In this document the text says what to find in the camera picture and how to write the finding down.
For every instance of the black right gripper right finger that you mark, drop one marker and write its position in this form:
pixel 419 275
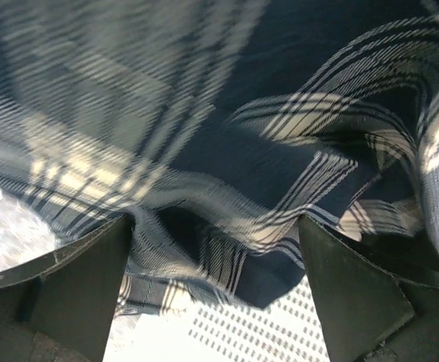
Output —
pixel 376 301

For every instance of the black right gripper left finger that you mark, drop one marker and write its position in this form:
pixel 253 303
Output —
pixel 60 306

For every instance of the navy plaid skirt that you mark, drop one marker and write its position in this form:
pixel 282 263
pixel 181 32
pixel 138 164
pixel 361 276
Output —
pixel 216 125

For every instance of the white perforated basket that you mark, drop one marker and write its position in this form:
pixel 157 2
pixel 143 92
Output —
pixel 288 330

